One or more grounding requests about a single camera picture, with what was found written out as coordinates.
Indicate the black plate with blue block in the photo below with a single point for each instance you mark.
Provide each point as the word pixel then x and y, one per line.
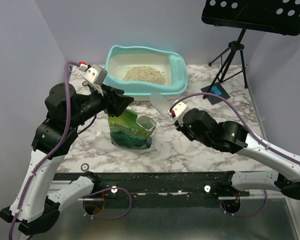
pixel 217 89

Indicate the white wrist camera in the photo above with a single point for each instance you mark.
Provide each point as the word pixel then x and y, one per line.
pixel 178 113
pixel 94 75

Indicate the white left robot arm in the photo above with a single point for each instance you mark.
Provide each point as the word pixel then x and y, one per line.
pixel 34 208

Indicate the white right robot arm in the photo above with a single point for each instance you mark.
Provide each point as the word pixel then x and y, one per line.
pixel 232 137

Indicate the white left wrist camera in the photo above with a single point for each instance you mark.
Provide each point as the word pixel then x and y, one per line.
pixel 94 75

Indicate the black music stand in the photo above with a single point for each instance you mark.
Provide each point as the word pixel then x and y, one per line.
pixel 269 16

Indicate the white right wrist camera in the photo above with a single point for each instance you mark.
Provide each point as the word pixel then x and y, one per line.
pixel 178 113

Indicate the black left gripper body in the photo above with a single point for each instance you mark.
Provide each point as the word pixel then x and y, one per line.
pixel 96 103

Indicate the beige cat litter pile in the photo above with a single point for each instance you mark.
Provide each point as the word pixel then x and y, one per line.
pixel 145 74

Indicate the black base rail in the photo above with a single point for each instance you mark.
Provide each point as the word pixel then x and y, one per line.
pixel 164 189

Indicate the clear plastic litter scoop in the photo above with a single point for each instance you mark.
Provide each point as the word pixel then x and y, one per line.
pixel 161 104

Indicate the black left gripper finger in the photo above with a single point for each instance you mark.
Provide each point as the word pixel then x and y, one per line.
pixel 116 96
pixel 117 110

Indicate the green cat litter bag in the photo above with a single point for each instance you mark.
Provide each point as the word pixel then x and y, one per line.
pixel 131 130

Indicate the teal and white litter box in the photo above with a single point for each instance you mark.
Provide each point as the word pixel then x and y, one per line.
pixel 172 64

